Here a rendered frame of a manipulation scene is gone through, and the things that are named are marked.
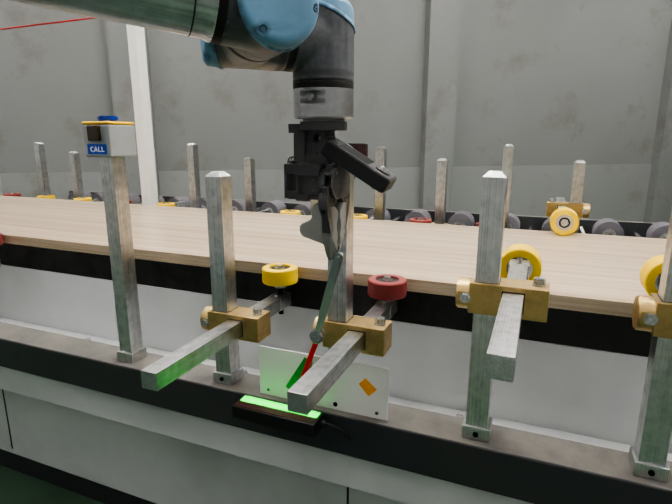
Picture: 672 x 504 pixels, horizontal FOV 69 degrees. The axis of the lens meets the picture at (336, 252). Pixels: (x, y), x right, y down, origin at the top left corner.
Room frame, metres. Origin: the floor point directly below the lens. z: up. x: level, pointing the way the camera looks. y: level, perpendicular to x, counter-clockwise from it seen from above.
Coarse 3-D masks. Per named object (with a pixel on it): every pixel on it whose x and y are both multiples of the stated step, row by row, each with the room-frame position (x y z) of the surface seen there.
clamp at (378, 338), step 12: (324, 324) 0.83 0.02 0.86; (336, 324) 0.82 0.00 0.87; (348, 324) 0.81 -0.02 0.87; (360, 324) 0.81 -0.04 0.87; (372, 324) 0.81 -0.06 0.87; (336, 336) 0.82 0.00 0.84; (372, 336) 0.79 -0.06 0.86; (384, 336) 0.78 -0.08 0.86; (372, 348) 0.79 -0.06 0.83; (384, 348) 0.79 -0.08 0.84
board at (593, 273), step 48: (48, 240) 1.40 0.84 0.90; (96, 240) 1.39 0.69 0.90; (144, 240) 1.39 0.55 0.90; (192, 240) 1.39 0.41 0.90; (240, 240) 1.39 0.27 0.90; (288, 240) 1.39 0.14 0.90; (384, 240) 1.39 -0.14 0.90; (432, 240) 1.39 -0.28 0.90; (528, 240) 1.39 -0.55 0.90; (576, 240) 1.39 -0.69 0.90; (624, 240) 1.39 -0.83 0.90; (432, 288) 0.97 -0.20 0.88; (576, 288) 0.92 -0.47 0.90; (624, 288) 0.92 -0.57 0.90
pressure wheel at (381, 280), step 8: (368, 280) 0.97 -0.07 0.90; (376, 280) 0.96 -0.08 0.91; (384, 280) 0.96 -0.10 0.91; (392, 280) 0.97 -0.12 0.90; (400, 280) 0.96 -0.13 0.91; (368, 288) 0.96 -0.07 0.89; (376, 288) 0.94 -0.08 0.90; (384, 288) 0.93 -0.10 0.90; (392, 288) 0.93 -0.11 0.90; (400, 288) 0.94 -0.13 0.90; (376, 296) 0.94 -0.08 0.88; (384, 296) 0.93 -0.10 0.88; (392, 296) 0.93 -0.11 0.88; (400, 296) 0.94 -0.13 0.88
